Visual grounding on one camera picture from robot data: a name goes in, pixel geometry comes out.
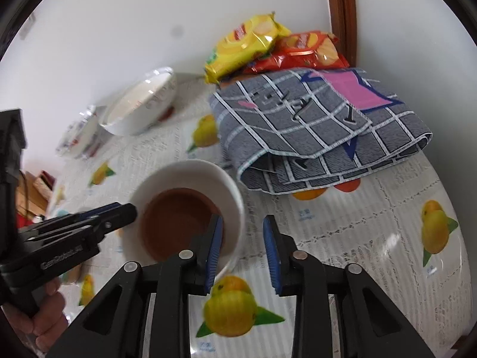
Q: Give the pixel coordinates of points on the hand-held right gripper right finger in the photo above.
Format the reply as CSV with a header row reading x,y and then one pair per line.
x,y
272,257

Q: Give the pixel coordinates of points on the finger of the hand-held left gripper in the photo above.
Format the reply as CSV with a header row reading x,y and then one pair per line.
x,y
74,218
119,216

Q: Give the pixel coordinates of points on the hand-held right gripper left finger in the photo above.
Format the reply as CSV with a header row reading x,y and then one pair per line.
x,y
214,253

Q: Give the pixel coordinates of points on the small white bowl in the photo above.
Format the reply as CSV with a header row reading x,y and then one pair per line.
x,y
228,194

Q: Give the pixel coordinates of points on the person's left hand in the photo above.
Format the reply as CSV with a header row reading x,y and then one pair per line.
x,y
50,317

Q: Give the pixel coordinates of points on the red paper bag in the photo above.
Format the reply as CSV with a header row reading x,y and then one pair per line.
x,y
26,222

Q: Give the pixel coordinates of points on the wooden board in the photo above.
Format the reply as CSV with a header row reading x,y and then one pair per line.
x,y
39,192

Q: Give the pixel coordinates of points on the fruit print tablecloth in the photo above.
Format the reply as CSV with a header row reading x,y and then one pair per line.
x,y
335,223

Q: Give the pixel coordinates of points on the blue fish pattern bowl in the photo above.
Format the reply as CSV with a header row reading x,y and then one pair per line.
x,y
78,138

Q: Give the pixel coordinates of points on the large white bowl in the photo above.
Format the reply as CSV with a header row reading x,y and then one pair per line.
x,y
151,113

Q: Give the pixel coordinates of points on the white flower print bowl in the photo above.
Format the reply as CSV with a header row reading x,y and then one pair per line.
x,y
130,100

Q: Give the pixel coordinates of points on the grey checked cloth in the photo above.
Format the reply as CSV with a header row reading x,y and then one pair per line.
x,y
298,126

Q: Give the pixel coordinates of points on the yellow chip bag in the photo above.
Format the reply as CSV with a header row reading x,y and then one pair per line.
x,y
242,48

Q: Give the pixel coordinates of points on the red chip bag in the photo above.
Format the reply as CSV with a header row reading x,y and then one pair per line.
x,y
309,50

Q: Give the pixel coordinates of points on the brown wooden door frame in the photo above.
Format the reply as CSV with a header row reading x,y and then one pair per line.
x,y
343,15

